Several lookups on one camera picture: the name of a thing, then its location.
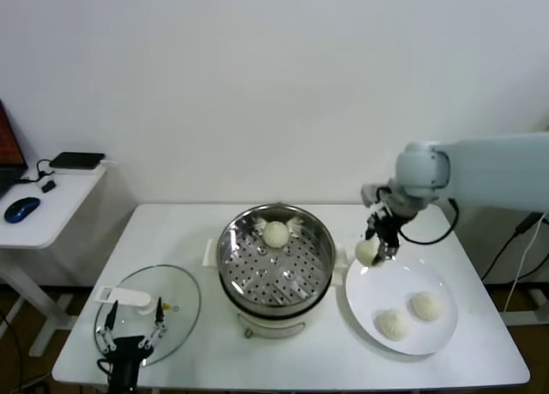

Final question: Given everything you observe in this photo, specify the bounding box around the flat black device box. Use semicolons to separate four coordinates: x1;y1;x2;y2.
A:
49;151;106;170

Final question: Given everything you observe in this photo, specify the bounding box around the stainless steel steamer basket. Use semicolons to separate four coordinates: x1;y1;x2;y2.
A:
215;203;336;312

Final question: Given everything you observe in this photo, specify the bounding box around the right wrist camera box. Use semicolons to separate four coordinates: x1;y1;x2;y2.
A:
360;183;389;207

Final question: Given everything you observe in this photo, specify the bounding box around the white lid handle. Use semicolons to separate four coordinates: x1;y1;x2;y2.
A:
94;285;153;317

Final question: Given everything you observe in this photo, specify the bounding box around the white side desk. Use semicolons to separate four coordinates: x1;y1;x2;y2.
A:
0;164;108;356

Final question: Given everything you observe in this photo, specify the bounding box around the round white steamed baozi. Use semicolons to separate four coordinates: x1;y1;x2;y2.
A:
354;238;381;267
410;291;443;322
376;308;411;342
262;221;289;248

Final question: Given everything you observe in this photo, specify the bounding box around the white electric cooker base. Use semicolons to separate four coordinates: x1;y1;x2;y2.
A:
202;238;351;340

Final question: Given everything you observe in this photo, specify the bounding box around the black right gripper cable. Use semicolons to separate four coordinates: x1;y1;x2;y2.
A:
396;198;459;245

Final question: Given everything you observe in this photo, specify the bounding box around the black floor cable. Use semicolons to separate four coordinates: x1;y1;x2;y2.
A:
0;310;23;394

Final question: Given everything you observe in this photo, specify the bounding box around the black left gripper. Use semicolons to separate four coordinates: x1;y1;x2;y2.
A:
96;296;168;394

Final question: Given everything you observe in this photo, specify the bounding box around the thin black usb cable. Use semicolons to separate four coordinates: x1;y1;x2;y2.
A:
16;157;55;185

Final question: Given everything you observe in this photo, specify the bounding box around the blue computer mouse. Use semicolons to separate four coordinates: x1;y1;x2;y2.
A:
3;196;41;222

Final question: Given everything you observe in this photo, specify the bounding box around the large white plate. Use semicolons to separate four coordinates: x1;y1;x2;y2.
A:
345;252;459;355

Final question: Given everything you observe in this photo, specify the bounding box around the black wall power cable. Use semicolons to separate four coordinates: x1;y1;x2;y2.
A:
480;212;548;280

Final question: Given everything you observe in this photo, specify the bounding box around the white table foot frame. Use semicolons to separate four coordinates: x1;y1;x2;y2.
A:
504;288;549;326

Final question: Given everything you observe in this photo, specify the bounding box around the round glass pot lid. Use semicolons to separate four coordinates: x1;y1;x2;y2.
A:
94;264;202;367

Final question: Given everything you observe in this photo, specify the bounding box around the black laptop with red screen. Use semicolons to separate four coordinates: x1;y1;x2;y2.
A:
0;98;29;197

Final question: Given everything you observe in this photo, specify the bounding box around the white wall cable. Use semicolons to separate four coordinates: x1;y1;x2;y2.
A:
504;213;549;313

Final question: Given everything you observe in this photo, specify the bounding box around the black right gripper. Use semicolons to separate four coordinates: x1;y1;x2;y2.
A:
363;211;404;266

